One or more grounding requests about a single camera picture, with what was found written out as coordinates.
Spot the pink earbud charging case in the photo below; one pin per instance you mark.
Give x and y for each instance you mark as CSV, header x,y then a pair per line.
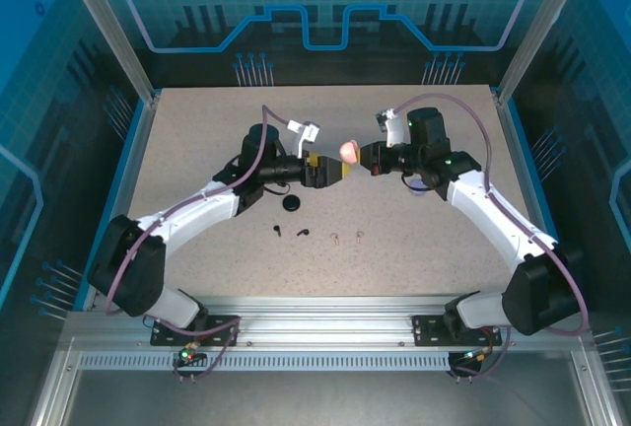
x,y
349,151

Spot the black earbud charging case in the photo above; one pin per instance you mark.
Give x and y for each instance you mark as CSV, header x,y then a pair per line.
x,y
291,203

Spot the purple earbud charging case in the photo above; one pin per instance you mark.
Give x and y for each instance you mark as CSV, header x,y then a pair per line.
x,y
418,190

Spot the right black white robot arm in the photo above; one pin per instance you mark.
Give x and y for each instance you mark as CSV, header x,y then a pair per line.
x,y
493,219

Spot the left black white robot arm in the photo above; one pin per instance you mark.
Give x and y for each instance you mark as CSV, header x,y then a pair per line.
x,y
197,209

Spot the small connector board with LEDs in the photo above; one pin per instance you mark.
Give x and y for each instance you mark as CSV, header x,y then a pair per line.
x,y
475,357
187,354

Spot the grey metal panel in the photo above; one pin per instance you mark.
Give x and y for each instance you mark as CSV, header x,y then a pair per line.
x,y
320,396

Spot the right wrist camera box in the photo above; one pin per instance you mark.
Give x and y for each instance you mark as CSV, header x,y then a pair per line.
x,y
394,127

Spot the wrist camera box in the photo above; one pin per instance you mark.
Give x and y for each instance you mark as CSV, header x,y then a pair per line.
x,y
394,127
308,131

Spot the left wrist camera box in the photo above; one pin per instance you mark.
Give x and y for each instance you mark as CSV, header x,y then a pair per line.
x,y
308,131

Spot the aluminium table side rail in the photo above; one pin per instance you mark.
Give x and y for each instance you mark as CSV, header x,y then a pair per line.
x,y
512,145
138,145

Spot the aluminium frame post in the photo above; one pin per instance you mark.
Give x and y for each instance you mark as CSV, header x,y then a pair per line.
x,y
533,36
118,36

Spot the aluminium mounting rail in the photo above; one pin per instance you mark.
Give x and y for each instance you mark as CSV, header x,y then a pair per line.
x,y
320,322

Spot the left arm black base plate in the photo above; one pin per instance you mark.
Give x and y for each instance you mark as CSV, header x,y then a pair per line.
x,y
222,330

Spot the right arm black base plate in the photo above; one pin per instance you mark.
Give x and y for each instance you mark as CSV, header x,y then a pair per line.
x,y
429,330

